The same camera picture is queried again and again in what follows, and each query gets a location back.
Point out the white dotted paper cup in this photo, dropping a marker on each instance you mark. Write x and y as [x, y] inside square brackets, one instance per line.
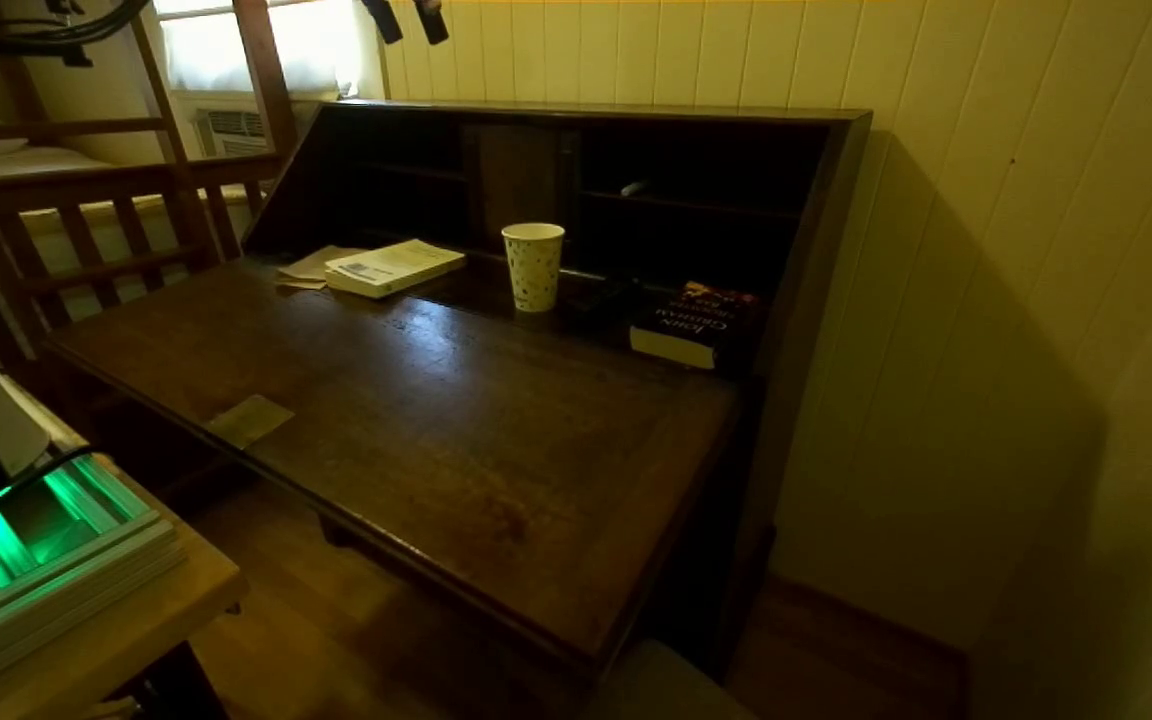
[535, 267]

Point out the white window curtain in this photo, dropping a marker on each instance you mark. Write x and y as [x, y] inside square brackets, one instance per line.
[323, 41]

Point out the white paperback book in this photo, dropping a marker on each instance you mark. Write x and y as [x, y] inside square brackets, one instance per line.
[397, 267]

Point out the thin beige paper booklet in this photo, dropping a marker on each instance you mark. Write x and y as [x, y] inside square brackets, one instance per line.
[296, 271]

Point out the wooden chair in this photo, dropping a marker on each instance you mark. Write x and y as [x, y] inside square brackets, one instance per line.
[82, 201]

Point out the dark hardcover book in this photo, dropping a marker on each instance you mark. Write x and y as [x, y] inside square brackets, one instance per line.
[688, 325]

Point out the small beige paper note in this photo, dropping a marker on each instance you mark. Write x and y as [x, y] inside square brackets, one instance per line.
[251, 421]

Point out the dark wooden secretary desk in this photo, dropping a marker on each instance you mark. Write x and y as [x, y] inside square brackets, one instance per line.
[469, 442]

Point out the green lit electronic box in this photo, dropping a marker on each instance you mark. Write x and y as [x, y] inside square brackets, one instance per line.
[28, 546]

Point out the wooden ladder post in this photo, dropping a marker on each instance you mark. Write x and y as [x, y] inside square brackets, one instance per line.
[262, 65]

